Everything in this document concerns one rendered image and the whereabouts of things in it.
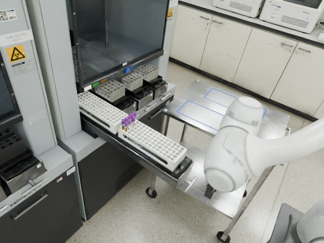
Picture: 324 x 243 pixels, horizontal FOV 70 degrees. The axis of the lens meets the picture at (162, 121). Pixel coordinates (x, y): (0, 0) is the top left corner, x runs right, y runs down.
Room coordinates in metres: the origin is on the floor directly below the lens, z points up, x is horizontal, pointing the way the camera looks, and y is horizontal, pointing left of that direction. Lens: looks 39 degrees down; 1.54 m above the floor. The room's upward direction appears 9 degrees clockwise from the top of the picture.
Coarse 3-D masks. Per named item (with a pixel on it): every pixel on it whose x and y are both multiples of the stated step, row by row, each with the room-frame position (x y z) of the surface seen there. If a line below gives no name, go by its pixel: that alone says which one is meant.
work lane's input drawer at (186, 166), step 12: (84, 120) 0.82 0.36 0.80; (96, 132) 0.78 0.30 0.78; (108, 132) 0.76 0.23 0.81; (120, 144) 0.71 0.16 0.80; (132, 156) 0.67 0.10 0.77; (144, 156) 0.65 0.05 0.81; (156, 168) 0.61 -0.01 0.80; (180, 168) 0.61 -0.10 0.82; (168, 180) 0.58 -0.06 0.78; (180, 180) 0.59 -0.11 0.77; (192, 180) 0.61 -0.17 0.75
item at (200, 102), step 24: (192, 96) 1.16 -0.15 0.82; (216, 96) 1.20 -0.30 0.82; (192, 120) 0.94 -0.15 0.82; (216, 120) 0.97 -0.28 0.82; (264, 120) 1.04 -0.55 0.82; (288, 120) 1.08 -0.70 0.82; (192, 168) 1.08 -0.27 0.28; (192, 192) 0.89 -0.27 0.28; (216, 192) 0.92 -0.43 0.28; (240, 192) 0.95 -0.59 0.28; (240, 216) 0.73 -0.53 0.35
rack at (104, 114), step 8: (80, 96) 0.92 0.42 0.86; (88, 96) 0.93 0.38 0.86; (96, 96) 0.94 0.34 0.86; (80, 104) 0.86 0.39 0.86; (88, 104) 0.87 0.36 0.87; (96, 104) 0.88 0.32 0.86; (104, 104) 0.89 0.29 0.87; (88, 112) 0.87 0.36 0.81; (96, 112) 0.83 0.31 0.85; (104, 112) 0.83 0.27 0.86; (112, 112) 0.84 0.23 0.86; (120, 112) 0.86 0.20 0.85; (96, 120) 0.81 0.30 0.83; (104, 120) 0.78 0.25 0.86; (112, 120) 0.78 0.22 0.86; (120, 120) 0.79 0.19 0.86; (112, 128) 0.75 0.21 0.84
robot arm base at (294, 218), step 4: (292, 216) 0.54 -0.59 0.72; (296, 216) 0.55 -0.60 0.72; (292, 220) 0.53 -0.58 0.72; (296, 220) 0.53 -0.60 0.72; (292, 224) 0.51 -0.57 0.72; (296, 224) 0.49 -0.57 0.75; (288, 228) 0.50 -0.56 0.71; (292, 228) 0.49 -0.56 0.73; (296, 228) 0.47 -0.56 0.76; (288, 232) 0.47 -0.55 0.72; (292, 232) 0.47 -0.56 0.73; (296, 232) 0.46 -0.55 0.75; (288, 236) 0.46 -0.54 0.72; (292, 236) 0.45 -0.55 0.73; (296, 236) 0.45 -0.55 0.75; (288, 240) 0.44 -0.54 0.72; (292, 240) 0.44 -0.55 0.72; (296, 240) 0.43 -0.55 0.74
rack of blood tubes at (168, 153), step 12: (120, 132) 0.73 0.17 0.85; (132, 132) 0.73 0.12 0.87; (144, 132) 0.74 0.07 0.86; (156, 132) 0.75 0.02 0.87; (132, 144) 0.69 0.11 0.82; (144, 144) 0.67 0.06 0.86; (156, 144) 0.68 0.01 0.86; (168, 144) 0.70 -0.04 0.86; (156, 156) 0.66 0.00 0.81; (168, 156) 0.63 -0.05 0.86; (180, 156) 0.63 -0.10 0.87; (168, 168) 0.60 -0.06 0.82
